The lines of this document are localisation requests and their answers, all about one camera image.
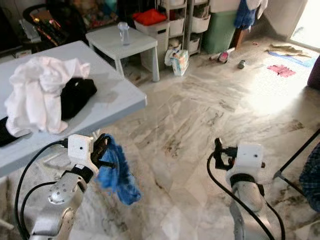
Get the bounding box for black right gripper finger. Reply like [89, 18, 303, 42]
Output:
[213, 137, 226, 169]

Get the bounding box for white shirt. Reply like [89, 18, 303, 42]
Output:
[4, 56, 92, 138]

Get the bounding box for white folding table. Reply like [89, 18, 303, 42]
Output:
[0, 40, 148, 231]

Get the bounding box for black garment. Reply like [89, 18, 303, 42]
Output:
[0, 77, 98, 147]

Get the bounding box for blue plaid shirt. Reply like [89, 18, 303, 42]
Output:
[299, 142, 320, 213]

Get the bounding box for tissue pack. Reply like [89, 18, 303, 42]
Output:
[165, 48, 190, 77]

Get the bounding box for small white table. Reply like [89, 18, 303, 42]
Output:
[86, 25, 160, 83]

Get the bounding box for pink patterned cloth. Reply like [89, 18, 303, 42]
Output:
[267, 64, 298, 78]

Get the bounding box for clear plastic bottle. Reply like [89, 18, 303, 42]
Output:
[118, 21, 131, 47]

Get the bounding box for brown wooden leg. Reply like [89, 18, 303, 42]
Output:
[230, 27, 245, 51]

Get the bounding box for green bin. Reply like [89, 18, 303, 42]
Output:
[202, 10, 238, 55]

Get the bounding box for blue mat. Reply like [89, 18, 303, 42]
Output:
[267, 50, 316, 68]

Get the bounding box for purple armchair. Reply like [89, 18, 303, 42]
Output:
[307, 55, 320, 91]

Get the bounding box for beige cloth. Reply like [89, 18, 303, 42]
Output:
[269, 44, 306, 55]

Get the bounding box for black stroller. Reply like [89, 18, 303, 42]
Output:
[22, 4, 86, 48]

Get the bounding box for white shelf with bins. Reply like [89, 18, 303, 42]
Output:
[162, 0, 212, 53]

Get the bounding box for red cloth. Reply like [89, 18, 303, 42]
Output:
[132, 8, 168, 27]

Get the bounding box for dark blue cloth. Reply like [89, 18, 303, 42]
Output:
[234, 0, 257, 30]

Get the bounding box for white storage box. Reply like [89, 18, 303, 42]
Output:
[210, 0, 243, 13]

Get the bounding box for white jacket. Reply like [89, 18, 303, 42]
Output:
[245, 0, 270, 18]

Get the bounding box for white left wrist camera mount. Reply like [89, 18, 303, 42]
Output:
[67, 134, 95, 168]

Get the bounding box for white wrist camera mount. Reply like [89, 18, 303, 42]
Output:
[67, 134, 95, 168]
[226, 143, 266, 176]

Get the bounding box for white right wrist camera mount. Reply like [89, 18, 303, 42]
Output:
[226, 143, 266, 176]

